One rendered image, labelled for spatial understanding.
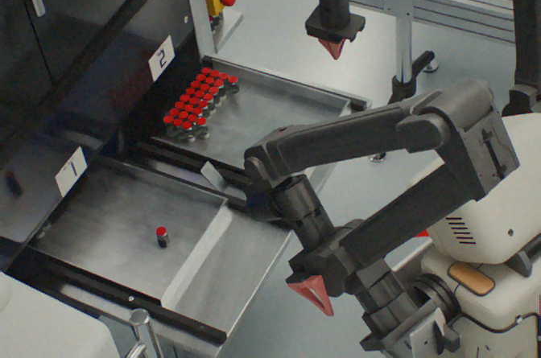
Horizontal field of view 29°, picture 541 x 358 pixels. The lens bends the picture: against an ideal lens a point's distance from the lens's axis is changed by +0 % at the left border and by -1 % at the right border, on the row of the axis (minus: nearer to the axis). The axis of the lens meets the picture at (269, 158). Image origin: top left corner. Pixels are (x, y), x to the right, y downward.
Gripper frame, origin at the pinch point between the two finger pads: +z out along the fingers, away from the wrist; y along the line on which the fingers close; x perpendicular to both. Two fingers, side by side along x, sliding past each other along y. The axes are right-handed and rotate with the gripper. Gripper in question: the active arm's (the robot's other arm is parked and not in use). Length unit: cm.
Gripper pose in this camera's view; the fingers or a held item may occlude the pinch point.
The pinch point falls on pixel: (336, 55)
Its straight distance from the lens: 207.1
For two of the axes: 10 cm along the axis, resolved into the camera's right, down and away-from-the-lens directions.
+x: -4.8, 7.0, -5.4
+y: -8.8, -3.1, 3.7
